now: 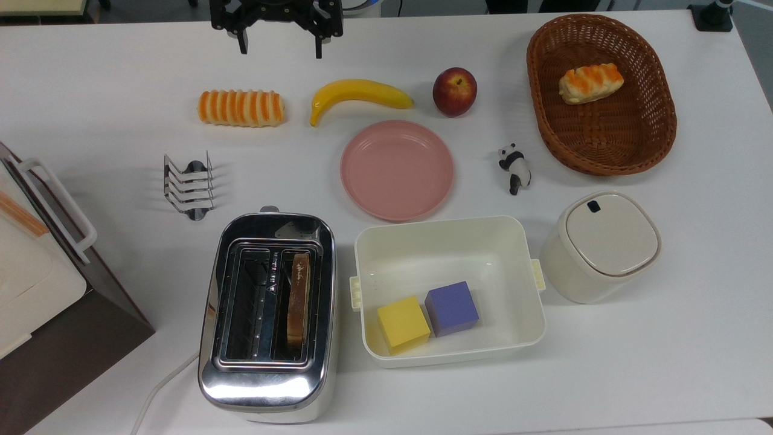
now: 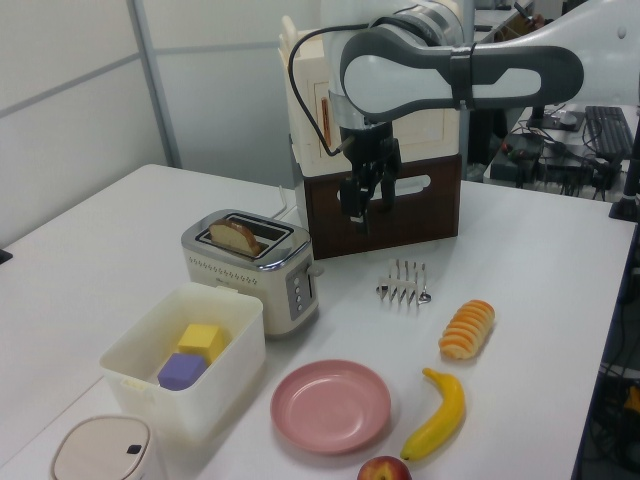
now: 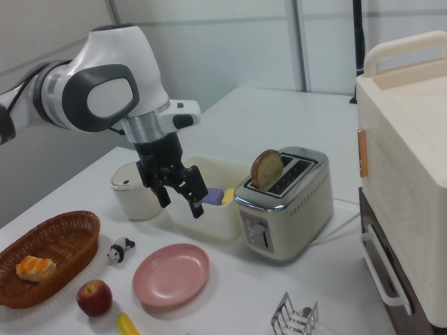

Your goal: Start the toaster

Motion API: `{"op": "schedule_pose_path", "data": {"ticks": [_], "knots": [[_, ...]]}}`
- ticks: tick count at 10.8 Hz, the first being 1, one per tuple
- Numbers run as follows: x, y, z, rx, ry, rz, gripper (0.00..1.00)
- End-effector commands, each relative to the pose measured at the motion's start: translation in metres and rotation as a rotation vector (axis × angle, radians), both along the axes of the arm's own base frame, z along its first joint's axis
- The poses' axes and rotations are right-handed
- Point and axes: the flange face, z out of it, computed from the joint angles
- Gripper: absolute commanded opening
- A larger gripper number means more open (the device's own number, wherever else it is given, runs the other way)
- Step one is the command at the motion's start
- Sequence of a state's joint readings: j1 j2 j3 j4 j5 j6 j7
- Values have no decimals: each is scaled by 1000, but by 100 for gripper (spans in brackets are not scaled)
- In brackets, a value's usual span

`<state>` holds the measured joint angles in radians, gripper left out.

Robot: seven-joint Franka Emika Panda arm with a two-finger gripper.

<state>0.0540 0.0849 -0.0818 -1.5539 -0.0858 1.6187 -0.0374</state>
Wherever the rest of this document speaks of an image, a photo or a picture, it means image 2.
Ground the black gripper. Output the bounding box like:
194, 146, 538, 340
339, 122, 403, 236

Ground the cream silver toaster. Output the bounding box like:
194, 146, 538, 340
180, 208, 325, 341

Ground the brown wooden crate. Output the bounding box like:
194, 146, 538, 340
303, 152, 462, 261

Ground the cream bread box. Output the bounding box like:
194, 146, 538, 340
277, 14, 461, 179

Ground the metal toast rack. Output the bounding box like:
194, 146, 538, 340
374, 258, 434, 307

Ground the bread slice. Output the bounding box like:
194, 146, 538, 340
208, 218, 263, 259

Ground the grey equipment box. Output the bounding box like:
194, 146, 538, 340
483, 132, 547, 189

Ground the orange striped bread roll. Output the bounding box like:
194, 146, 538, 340
438, 298, 496, 361

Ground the black monitor base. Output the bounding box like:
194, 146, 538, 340
525, 102, 584, 134

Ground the pink plate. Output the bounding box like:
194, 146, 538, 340
270, 358, 393, 455

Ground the yellow block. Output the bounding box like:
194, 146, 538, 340
177, 323, 226, 362

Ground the yellow banana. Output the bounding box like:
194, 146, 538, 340
399, 367, 466, 462

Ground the black keyboard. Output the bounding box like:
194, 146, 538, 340
583, 105, 635, 155

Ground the purple block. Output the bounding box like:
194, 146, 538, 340
157, 352, 207, 392

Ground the red apple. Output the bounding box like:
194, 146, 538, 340
356, 455, 414, 480

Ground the white plastic container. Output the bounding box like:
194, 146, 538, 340
99, 282, 266, 444

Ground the cream lidded mini bin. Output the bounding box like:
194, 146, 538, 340
49, 414, 164, 480

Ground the white toaster power cable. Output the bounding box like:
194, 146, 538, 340
272, 185, 292, 221

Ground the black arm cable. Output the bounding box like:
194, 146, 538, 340
287, 25, 359, 156

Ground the black cable strap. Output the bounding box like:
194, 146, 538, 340
448, 42, 477, 110

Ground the black clamp post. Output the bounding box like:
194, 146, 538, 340
607, 144, 640, 222

